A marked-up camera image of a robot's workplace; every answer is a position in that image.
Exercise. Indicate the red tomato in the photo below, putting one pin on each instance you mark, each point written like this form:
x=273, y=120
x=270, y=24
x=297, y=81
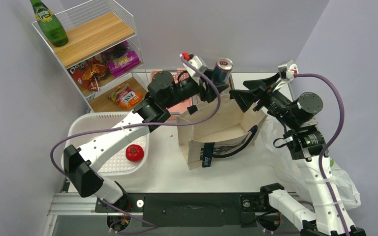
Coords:
x=134, y=153

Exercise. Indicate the pink plastic basket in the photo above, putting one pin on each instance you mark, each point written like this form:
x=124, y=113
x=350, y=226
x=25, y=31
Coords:
x=181, y=107

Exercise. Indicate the orange snack packet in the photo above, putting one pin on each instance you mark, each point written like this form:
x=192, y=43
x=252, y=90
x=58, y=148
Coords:
x=125, y=96

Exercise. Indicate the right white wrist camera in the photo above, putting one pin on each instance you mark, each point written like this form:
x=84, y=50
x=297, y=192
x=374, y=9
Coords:
x=287, y=70

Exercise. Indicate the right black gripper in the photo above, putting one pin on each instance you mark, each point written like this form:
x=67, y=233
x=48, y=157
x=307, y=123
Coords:
x=246, y=98

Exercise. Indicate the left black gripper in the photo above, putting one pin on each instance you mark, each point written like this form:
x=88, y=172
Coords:
x=209, y=92

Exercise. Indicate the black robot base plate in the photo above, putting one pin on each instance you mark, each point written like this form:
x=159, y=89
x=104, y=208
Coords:
x=197, y=209

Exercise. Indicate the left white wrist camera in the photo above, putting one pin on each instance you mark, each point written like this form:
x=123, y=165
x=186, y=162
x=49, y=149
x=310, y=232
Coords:
x=193, y=65

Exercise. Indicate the green glass bottle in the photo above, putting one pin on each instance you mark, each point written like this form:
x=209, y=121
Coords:
x=49, y=24

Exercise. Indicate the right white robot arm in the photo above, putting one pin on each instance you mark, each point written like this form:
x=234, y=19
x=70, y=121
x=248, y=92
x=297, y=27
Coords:
x=309, y=152

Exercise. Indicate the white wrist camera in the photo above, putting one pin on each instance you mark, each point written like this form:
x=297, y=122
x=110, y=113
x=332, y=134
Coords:
x=193, y=65
x=287, y=70

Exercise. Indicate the white wire wooden shelf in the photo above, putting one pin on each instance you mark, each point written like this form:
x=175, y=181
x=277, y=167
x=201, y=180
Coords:
x=92, y=28

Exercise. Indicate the silver drink can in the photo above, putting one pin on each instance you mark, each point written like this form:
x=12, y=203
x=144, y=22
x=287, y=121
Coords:
x=222, y=71

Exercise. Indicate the white plastic grocery bag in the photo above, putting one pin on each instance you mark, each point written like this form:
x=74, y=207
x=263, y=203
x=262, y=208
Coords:
x=288, y=171

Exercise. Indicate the purple snack packet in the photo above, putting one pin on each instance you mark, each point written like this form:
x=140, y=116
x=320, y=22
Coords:
x=120, y=59

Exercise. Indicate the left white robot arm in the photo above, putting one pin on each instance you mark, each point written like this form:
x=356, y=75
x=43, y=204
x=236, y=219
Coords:
x=81, y=164

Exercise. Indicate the beige canvas tote bag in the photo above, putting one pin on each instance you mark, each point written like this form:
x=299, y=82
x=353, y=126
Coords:
x=207, y=132

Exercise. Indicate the red chips bag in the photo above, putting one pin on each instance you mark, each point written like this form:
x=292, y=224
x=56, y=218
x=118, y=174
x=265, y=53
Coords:
x=88, y=73

